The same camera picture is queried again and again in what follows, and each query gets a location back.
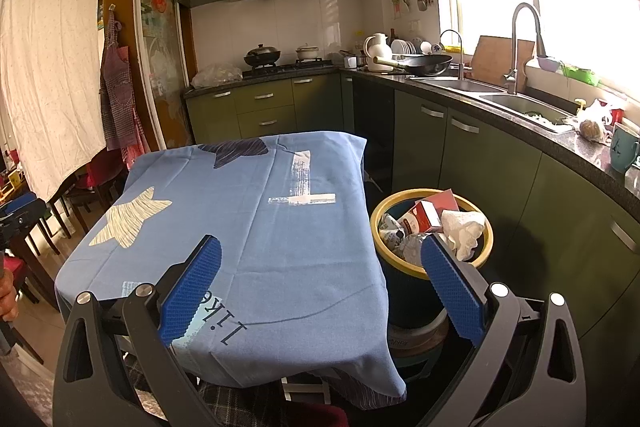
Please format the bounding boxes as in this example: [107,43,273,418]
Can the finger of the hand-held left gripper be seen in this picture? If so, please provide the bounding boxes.
[0,196,48,229]

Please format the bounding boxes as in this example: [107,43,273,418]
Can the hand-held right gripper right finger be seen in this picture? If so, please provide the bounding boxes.
[420,232,588,427]

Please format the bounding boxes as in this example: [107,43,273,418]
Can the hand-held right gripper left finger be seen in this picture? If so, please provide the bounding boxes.
[52,234,223,427]

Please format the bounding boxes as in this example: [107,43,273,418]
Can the yellow rimmed trash bin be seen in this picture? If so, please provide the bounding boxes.
[370,188,495,330]

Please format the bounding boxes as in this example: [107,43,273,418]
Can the clear plastic wrapper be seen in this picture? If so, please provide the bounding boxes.
[400,232,431,267]

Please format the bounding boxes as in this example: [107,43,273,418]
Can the white tissue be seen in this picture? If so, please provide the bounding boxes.
[439,209,488,260]

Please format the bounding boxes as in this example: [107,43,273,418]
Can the crushed red white milk carton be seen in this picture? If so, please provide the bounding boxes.
[398,200,445,234]

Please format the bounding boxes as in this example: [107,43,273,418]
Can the person's left hand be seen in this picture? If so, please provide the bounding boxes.
[0,276,20,323]

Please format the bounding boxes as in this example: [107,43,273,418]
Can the round plastic tub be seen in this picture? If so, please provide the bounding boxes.
[387,307,451,369]

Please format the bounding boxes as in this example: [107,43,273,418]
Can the dark wooden chair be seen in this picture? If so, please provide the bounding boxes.
[50,149,128,238]

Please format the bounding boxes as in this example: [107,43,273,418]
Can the blue printed tablecloth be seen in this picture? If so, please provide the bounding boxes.
[54,132,408,410]

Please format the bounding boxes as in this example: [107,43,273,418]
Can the plaid cloth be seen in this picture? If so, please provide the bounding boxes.
[122,352,286,427]

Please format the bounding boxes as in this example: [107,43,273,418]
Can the green base cabinets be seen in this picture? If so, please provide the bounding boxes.
[184,74,640,358]

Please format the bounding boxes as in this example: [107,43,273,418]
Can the checked pink apron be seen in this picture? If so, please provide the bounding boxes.
[99,9,151,170]

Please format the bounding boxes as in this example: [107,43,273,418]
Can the white curtain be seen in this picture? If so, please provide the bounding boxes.
[0,0,108,202]

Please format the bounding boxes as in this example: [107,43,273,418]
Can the steel double sink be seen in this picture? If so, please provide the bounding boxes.
[410,76,576,128]

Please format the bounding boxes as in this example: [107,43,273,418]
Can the glass sliding door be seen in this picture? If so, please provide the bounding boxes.
[134,0,193,152]

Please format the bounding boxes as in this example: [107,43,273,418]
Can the clear plastic bag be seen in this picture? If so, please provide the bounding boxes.
[191,63,244,88]

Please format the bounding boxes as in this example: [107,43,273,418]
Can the plastic bag with food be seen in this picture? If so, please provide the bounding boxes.
[575,99,623,142]

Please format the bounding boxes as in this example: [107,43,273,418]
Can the teal mug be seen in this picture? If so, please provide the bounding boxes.
[609,123,640,174]

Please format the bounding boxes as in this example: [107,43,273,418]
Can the black frying pan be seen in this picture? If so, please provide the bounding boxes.
[384,53,453,78]

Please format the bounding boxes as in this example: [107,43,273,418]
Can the wooden cutting board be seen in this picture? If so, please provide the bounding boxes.
[470,35,536,94]

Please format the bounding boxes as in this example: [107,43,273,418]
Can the small steel faucet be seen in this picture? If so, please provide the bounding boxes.
[439,29,473,80]

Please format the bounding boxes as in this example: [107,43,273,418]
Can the black wok with lid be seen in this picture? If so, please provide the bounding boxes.
[243,43,282,68]

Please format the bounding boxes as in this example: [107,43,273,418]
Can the gas stove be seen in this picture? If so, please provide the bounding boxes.
[242,61,336,75]

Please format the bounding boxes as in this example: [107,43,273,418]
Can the dish rack with plates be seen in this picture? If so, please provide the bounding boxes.
[390,38,433,58]

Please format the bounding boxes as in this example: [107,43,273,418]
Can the white kettle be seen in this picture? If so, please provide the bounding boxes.
[363,33,396,74]

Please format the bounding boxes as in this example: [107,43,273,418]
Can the green plastic container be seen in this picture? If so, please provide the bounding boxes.
[560,63,601,86]

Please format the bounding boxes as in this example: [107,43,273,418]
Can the tall steel faucet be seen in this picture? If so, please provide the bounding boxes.
[502,3,548,95]

